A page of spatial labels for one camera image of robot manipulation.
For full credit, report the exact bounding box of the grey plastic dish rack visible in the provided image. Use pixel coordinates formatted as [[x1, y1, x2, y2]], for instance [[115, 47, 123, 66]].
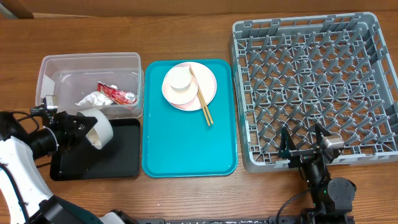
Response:
[[230, 12, 397, 173]]

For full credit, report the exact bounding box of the white bowl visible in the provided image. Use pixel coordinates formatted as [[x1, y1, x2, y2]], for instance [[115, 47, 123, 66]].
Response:
[[77, 108, 113, 150]]

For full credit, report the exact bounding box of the clear plastic waste bin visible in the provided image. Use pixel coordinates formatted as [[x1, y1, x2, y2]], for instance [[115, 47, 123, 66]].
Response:
[[35, 52, 144, 119]]

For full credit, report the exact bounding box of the black tray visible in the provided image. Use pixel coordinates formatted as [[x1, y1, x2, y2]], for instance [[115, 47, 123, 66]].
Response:
[[50, 118, 141, 181]]

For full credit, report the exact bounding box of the teal plastic tray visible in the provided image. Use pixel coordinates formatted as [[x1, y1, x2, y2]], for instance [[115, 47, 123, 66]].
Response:
[[142, 59, 238, 178]]

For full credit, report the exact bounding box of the cream cup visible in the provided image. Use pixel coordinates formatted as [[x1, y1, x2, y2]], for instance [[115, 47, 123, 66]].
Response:
[[166, 67, 192, 90]]

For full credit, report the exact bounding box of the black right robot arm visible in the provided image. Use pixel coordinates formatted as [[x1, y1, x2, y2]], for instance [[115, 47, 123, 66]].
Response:
[[275, 123, 356, 223]]

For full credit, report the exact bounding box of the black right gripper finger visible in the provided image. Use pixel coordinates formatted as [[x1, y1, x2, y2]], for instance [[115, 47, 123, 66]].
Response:
[[278, 126, 296, 159], [315, 123, 331, 146]]

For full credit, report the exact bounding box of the large pink plate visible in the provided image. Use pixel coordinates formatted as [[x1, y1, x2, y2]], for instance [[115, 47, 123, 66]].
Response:
[[162, 62, 217, 111]]

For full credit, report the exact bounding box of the white tissue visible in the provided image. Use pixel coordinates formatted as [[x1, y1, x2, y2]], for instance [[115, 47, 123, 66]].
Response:
[[75, 91, 114, 106]]

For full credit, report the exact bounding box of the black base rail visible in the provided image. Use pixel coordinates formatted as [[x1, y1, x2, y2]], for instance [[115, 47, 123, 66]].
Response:
[[136, 216, 355, 224]]

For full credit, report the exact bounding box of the red snack wrapper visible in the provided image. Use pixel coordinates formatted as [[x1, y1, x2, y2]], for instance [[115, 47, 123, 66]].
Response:
[[97, 82, 137, 105]]

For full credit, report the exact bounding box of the wooden chopstick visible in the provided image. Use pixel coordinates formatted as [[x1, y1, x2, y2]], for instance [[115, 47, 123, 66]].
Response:
[[189, 65, 214, 125], [197, 86, 211, 126]]

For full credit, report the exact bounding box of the small pink plate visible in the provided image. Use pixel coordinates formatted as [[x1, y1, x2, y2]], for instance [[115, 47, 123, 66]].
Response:
[[162, 76, 198, 105]]

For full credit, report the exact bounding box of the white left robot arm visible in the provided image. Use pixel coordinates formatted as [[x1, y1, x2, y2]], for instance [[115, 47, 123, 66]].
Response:
[[1, 109, 136, 224]]

